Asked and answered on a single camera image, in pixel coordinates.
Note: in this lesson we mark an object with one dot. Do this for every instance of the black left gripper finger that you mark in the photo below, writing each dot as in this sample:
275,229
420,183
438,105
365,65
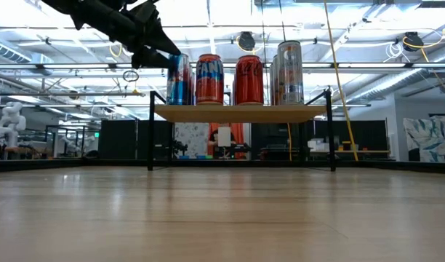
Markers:
162,38
150,60

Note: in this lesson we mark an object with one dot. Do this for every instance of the silver blue energy drink can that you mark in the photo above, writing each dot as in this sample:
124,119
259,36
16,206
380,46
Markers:
192,87
179,87

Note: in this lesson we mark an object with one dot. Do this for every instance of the red soda can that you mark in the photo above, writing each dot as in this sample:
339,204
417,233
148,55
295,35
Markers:
209,91

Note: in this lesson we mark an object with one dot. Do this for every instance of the red Coca-Cola can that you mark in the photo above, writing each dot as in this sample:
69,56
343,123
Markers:
249,83

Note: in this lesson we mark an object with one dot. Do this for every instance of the white Celsius can yellow band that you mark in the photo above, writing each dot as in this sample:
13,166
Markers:
274,83

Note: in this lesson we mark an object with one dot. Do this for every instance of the white black-topped drink can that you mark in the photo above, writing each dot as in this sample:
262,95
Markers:
291,80

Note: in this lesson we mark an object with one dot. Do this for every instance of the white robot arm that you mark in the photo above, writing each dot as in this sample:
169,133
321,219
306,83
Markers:
11,122

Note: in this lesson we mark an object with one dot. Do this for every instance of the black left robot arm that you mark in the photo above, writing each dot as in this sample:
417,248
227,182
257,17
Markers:
91,14

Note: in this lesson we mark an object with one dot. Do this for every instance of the small white robot arm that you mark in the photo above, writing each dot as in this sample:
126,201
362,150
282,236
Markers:
70,145

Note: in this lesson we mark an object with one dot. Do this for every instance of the black partition panel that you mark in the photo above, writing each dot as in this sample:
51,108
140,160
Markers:
117,140
266,134
371,134

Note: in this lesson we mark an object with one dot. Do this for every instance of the white speckled panel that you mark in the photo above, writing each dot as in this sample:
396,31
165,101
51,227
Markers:
193,136

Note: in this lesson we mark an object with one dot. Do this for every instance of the person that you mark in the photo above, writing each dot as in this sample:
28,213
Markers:
212,142

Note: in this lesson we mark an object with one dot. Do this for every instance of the white sheet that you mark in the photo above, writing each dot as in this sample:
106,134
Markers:
224,136

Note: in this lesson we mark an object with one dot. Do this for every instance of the orange cloth panel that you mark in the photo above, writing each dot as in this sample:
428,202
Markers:
240,136

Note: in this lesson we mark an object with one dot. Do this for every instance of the black office chair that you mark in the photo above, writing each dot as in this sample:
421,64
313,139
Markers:
413,154

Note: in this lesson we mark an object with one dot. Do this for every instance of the white teal leaf-print cloth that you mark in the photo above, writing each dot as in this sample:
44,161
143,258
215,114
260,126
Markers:
426,138

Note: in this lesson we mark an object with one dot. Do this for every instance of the grey ventilation duct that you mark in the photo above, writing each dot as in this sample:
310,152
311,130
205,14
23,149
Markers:
8,51

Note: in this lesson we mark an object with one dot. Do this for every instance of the black aluminium table frame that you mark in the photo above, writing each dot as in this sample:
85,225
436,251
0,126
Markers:
37,164

